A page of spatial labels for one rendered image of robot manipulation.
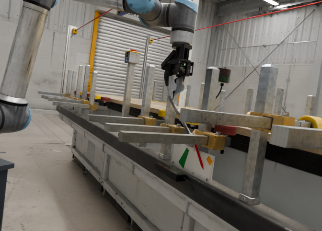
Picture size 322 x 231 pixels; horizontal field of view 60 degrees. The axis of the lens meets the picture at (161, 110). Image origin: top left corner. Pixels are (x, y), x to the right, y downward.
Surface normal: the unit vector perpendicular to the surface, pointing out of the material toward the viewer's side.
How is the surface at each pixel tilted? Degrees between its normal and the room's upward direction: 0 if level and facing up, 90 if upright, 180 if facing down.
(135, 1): 91
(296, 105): 90
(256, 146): 90
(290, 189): 90
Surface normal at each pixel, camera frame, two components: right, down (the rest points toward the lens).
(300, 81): -0.83, -0.08
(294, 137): 0.50, 0.11
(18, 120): 0.91, 0.33
